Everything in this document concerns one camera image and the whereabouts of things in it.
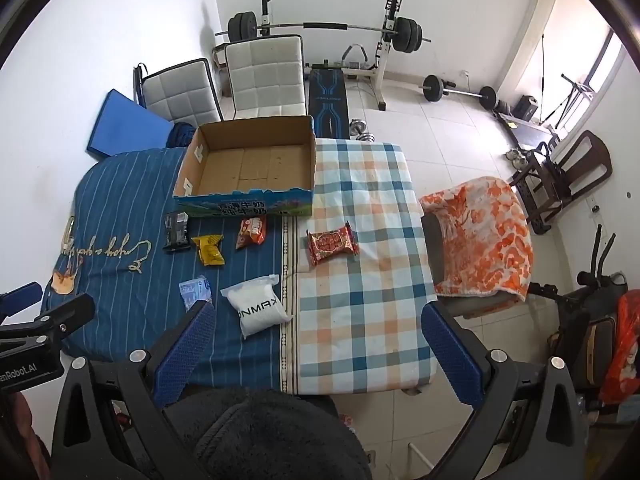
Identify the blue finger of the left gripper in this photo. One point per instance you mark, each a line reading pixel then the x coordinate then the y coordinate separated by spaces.
pixel 19 299

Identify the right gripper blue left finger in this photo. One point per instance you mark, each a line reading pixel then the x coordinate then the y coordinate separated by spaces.
pixel 176 354

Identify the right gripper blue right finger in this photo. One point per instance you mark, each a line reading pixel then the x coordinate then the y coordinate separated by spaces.
pixel 456 353

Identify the light blue tissue packet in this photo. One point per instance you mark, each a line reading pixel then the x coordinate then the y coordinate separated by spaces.
pixel 197 289

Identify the white soft pouch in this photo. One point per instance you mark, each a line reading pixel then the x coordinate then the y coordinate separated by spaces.
pixel 257 304

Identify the yellow snack packet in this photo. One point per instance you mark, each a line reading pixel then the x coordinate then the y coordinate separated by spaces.
pixel 209 251

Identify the black snack packet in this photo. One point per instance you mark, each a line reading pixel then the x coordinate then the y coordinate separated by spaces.
pixel 177 238

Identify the orange panda snack packet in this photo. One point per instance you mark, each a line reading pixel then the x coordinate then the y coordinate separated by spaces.
pixel 252 231

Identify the red snack packet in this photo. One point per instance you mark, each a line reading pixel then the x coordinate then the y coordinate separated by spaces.
pixel 327 244

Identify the black fleece sleeve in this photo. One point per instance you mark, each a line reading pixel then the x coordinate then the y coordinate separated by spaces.
pixel 241 433

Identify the blue striped cloth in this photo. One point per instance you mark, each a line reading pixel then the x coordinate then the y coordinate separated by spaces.
pixel 114 252

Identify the red plastic bag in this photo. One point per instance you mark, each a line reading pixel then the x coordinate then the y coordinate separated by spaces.
pixel 622 378

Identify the blue foam mat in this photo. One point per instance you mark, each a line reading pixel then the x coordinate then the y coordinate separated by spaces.
pixel 123 126

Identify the dark wooden chair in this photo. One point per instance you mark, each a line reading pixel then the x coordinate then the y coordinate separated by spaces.
pixel 547 186

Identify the dark blue crumpled cloth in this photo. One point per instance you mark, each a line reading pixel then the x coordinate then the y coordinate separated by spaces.
pixel 181 135

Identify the open cardboard box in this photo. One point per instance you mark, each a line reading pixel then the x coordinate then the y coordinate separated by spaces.
pixel 249 168

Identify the chrome dumbbell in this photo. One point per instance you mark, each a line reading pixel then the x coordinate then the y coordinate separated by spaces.
pixel 359 131

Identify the left white padded chair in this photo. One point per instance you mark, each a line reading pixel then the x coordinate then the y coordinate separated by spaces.
pixel 181 93

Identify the white padded chair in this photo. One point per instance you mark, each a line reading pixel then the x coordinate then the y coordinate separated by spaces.
pixel 267 76
pixel 181 93

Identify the short barbell on floor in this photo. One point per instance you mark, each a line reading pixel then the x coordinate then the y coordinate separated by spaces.
pixel 434 89

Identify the black blue bench pad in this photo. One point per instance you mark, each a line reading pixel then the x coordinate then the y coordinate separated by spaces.
pixel 328 103

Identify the right white padded chair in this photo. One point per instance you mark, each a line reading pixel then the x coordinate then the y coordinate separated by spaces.
pixel 267 76

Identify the white weight bench rack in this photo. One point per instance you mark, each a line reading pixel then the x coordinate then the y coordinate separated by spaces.
pixel 372 72

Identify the long barbell on rack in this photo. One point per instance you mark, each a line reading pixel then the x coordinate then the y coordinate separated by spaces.
pixel 406 35

